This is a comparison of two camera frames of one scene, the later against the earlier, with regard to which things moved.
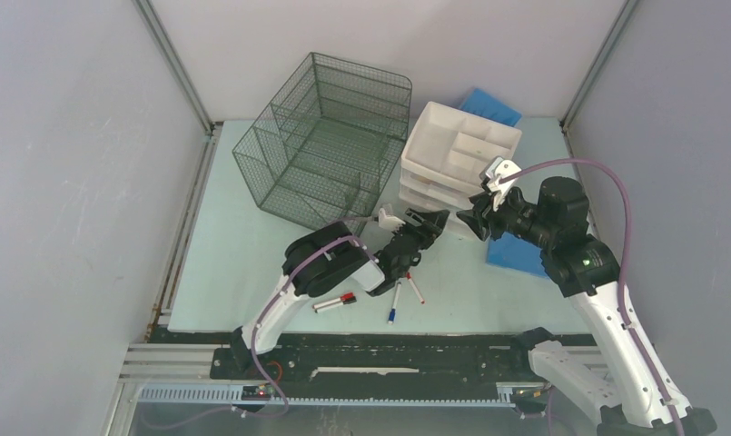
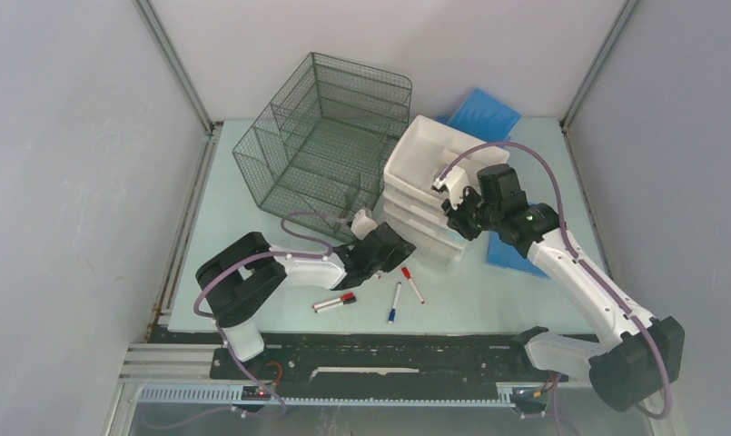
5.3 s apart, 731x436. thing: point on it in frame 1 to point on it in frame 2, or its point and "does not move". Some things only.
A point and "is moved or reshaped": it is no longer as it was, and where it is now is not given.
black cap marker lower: x=349 y=301 does not move
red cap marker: x=411 y=282 does not move
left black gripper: x=431 y=222 to x=400 y=252
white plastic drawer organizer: x=448 y=155 is moved or reshaped
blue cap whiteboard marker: x=392 y=312 does not move
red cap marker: x=343 y=297 does not move
